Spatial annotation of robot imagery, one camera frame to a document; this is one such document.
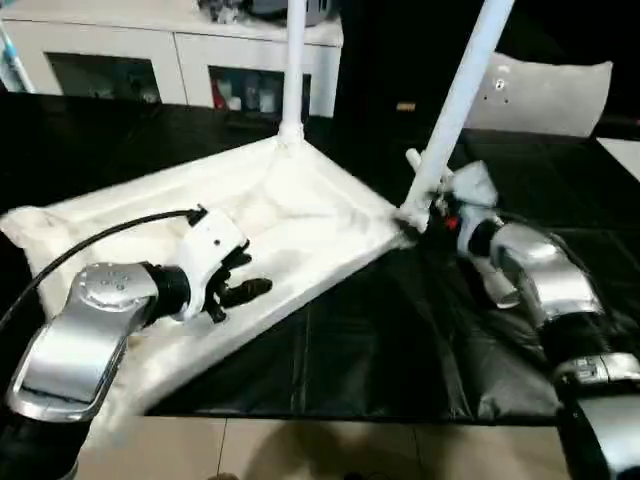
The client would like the white plastic table leg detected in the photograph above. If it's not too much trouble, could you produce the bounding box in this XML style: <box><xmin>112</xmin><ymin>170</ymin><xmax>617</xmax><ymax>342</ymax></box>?
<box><xmin>278</xmin><ymin>0</ymin><xmax>307</xmax><ymax>144</ymax></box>
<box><xmin>405</xmin><ymin>148</ymin><xmax>524</xmax><ymax>310</ymax></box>
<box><xmin>398</xmin><ymin>0</ymin><xmax>516</xmax><ymax>224</ymax></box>

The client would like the white plastic table top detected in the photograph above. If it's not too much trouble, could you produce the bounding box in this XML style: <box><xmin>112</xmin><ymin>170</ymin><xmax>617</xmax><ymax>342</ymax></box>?
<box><xmin>0</xmin><ymin>135</ymin><xmax>419</xmax><ymax>419</ymax></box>

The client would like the black table mat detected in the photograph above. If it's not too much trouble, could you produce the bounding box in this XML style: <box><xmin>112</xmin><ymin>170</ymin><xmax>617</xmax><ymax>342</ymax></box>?
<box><xmin>0</xmin><ymin>92</ymin><xmax>640</xmax><ymax>426</ymax></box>

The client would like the grey cushion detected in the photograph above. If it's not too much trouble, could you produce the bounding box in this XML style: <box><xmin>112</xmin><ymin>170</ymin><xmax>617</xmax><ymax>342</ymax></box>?
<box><xmin>469</xmin><ymin>49</ymin><xmax>615</xmax><ymax>139</ymax></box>

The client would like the black couch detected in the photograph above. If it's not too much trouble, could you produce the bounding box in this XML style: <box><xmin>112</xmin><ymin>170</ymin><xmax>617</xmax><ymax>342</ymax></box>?
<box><xmin>339</xmin><ymin>0</ymin><xmax>640</xmax><ymax>139</ymax></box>

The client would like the white cabinet with glass doors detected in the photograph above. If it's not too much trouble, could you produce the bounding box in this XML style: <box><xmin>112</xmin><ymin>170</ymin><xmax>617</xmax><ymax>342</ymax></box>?
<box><xmin>0</xmin><ymin>9</ymin><xmax>344</xmax><ymax>119</ymax></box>

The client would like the silver and black helmet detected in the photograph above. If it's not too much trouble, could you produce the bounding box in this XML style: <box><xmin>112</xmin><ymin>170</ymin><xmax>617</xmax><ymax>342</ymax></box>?
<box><xmin>248</xmin><ymin>0</ymin><xmax>342</xmax><ymax>26</ymax></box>

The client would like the dark tangled strap bundle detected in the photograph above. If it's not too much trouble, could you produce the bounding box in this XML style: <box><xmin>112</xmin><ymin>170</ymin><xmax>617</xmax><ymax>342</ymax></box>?
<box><xmin>198</xmin><ymin>0</ymin><xmax>251</xmax><ymax>24</ymax></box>

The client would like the white post with teal marks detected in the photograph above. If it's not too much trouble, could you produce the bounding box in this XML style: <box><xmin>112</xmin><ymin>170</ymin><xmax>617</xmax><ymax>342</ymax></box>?
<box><xmin>0</xmin><ymin>22</ymin><xmax>36</xmax><ymax>94</ymax></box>

